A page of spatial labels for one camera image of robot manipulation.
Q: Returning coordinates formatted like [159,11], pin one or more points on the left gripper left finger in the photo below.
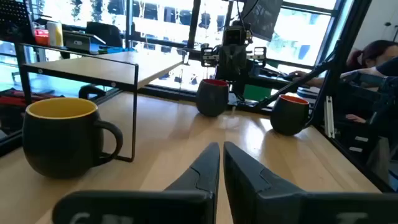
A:
[186,202]

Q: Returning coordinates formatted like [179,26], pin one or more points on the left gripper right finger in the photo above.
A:
[264,199]

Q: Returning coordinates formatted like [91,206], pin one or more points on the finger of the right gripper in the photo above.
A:
[239,67]
[225,67]

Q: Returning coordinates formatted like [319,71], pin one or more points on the black mug red interior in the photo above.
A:
[212,102]

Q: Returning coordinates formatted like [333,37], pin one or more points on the black mug orange interior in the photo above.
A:
[287,119]

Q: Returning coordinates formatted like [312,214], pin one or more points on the black mug yellow interior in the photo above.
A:
[59,146]

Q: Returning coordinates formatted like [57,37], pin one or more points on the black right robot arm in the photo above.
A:
[239,84]

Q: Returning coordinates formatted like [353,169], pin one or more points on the black desk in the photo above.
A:
[273,81]

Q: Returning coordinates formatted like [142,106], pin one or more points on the green box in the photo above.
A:
[256,92]

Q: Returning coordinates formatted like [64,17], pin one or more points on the black hanging panel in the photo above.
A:
[262,18]

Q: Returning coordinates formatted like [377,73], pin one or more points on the person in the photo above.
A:
[379,51]

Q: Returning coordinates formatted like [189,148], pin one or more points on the black office chair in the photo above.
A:
[104,34]

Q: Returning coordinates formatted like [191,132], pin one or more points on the grey laptop box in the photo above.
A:
[81,42]

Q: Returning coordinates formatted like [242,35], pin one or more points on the cream cylinder roll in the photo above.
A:
[55,34]

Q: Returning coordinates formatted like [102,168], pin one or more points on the red storage box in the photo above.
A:
[42,38]

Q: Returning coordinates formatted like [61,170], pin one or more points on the red black tool case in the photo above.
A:
[12,100]

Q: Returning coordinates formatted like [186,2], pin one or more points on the black pegboard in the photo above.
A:
[15,18]

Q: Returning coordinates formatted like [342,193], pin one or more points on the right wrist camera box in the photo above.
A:
[234,35]

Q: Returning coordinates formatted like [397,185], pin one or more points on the black diagonal frame brace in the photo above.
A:
[295,83]

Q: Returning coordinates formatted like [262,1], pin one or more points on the thin black vertical post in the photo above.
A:
[193,25]

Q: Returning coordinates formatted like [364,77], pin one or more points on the thick black frame upright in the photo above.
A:
[345,56]

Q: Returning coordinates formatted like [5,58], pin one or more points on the silver frame bracket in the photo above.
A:
[329,118]

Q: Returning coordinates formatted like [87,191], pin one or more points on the wooden shelf black metal frame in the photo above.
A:
[102,70]

